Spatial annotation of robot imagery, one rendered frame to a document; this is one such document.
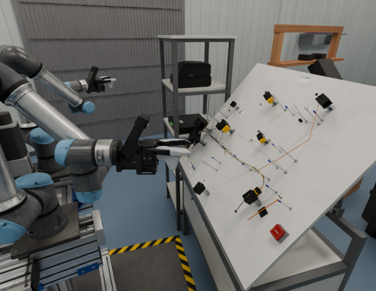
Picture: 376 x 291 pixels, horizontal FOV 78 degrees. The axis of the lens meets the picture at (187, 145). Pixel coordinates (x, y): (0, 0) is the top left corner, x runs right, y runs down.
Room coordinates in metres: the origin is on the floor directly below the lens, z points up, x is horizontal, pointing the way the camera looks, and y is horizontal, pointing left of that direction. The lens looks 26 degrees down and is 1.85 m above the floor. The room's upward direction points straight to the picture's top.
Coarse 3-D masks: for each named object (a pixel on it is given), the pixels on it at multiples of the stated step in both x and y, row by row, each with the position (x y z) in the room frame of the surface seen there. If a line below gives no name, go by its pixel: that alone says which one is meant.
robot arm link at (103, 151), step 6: (96, 144) 0.55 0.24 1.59; (102, 144) 0.55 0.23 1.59; (108, 144) 0.55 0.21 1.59; (96, 150) 0.54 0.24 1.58; (102, 150) 0.54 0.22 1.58; (108, 150) 0.54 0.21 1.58; (96, 156) 0.53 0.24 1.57; (102, 156) 0.53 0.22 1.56; (108, 156) 0.53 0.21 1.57; (96, 162) 0.53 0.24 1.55; (102, 162) 0.53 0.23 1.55; (108, 162) 0.53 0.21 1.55
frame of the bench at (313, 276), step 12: (192, 228) 1.44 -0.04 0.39; (312, 228) 1.04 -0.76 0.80; (324, 240) 0.95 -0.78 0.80; (336, 252) 0.87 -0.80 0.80; (336, 264) 0.79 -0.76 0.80; (300, 276) 0.73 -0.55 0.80; (312, 276) 0.73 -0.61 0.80; (324, 276) 0.74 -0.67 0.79; (348, 276) 0.79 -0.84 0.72; (216, 288) 0.94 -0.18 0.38; (264, 288) 0.67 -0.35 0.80; (276, 288) 0.67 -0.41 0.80; (288, 288) 0.68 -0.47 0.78
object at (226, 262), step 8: (184, 176) 1.53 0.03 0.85; (192, 192) 1.32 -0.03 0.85; (200, 208) 1.15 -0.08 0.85; (208, 224) 1.02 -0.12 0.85; (216, 240) 0.90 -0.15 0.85; (224, 256) 0.80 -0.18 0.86; (224, 264) 0.79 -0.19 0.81; (232, 272) 0.71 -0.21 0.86; (232, 280) 0.70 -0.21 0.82; (240, 288) 0.63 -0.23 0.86
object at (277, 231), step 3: (276, 225) 0.74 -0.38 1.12; (279, 225) 0.73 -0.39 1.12; (273, 228) 0.74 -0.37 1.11; (276, 228) 0.73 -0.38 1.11; (279, 228) 0.72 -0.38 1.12; (270, 231) 0.73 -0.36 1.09; (273, 231) 0.73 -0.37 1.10; (276, 231) 0.72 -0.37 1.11; (279, 231) 0.71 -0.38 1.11; (282, 231) 0.70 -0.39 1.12; (273, 234) 0.71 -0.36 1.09; (276, 234) 0.71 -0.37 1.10; (279, 234) 0.70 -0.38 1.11; (282, 234) 0.70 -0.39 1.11; (276, 237) 0.70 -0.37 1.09; (279, 237) 0.69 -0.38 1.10
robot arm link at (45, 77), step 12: (12, 48) 1.14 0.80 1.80; (12, 60) 1.12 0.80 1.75; (24, 60) 1.13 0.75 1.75; (36, 60) 1.18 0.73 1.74; (24, 72) 1.13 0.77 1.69; (36, 72) 1.15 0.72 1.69; (48, 72) 1.21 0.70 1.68; (48, 84) 1.19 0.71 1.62; (60, 84) 1.23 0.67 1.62; (60, 96) 1.25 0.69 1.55; (72, 96) 1.27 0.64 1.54; (84, 108) 1.30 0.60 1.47
